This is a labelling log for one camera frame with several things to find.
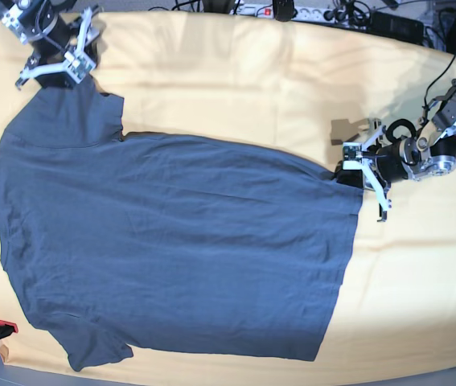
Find blue-grey T-shirt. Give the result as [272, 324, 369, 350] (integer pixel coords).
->
[0, 80, 363, 371]

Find black power adapter brick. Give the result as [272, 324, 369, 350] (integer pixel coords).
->
[368, 12, 424, 45]

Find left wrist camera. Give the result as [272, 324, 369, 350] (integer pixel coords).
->
[342, 142, 363, 170]

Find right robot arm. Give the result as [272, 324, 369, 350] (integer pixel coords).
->
[1, 1, 102, 89]

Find white power strip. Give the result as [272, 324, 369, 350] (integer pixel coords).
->
[231, 2, 336, 24]

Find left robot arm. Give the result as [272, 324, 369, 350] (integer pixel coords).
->
[335, 79, 456, 222]

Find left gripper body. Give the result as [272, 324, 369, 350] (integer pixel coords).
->
[367, 136, 417, 189]

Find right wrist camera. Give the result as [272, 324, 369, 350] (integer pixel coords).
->
[64, 51, 95, 84]

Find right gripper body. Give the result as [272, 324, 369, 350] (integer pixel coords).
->
[31, 18, 76, 87]

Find yellow table cloth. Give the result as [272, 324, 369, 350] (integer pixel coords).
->
[0, 11, 456, 385]

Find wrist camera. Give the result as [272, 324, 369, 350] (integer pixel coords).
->
[64, 51, 95, 84]
[342, 142, 363, 170]

